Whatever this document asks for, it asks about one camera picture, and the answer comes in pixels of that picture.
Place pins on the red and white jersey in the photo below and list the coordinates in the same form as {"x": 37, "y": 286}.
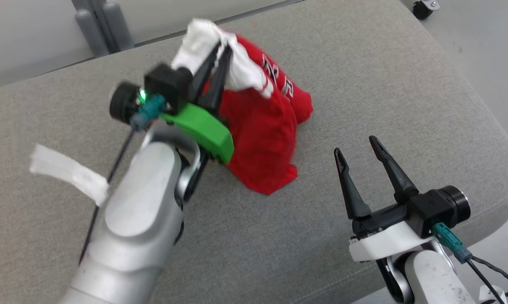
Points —
{"x": 262, "y": 135}

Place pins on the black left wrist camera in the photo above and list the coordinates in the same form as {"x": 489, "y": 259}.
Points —
{"x": 169, "y": 84}

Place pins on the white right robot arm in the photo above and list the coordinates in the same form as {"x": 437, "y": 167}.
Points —
{"x": 431, "y": 278}

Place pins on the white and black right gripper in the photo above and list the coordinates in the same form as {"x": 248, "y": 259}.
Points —
{"x": 385, "y": 240}

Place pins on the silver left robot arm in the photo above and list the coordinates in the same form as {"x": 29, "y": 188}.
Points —
{"x": 140, "y": 211}

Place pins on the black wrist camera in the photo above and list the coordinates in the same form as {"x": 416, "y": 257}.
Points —
{"x": 169, "y": 84}
{"x": 438, "y": 209}

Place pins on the black caster wheel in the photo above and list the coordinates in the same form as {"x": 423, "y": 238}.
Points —
{"x": 423, "y": 8}

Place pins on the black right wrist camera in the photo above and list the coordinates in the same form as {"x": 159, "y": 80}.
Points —
{"x": 438, "y": 209}

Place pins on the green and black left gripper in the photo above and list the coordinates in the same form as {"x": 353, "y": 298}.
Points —
{"x": 203, "y": 126}

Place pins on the white tape label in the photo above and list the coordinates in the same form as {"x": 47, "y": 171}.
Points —
{"x": 68, "y": 171}

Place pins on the grey metal post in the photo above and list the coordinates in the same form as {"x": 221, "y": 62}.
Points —
{"x": 110, "y": 25}

